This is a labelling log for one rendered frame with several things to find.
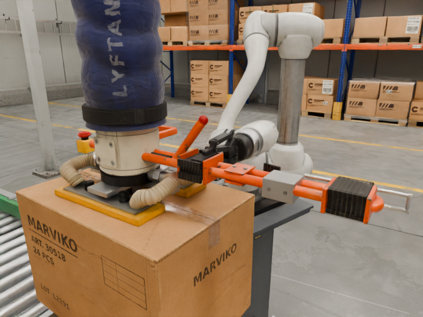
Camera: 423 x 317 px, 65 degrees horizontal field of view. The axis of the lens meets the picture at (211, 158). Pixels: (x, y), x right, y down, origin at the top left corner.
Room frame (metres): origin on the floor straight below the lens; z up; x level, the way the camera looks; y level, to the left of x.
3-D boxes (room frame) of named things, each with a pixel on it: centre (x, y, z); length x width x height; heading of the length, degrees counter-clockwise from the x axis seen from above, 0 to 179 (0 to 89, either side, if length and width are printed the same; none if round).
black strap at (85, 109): (0.91, 0.23, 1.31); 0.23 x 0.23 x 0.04
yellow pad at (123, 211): (0.83, 0.29, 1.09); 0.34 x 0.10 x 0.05; 57
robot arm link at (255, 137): (0.97, -0.10, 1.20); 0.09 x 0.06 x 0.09; 58
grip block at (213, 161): (0.77, 0.03, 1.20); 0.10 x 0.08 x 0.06; 147
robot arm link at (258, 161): (1.51, -0.17, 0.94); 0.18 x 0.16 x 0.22; 85
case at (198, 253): (0.90, 0.23, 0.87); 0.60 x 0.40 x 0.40; 54
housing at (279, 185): (0.66, -0.15, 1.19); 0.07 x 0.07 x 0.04; 57
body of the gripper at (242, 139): (0.91, -0.06, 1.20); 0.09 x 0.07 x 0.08; 148
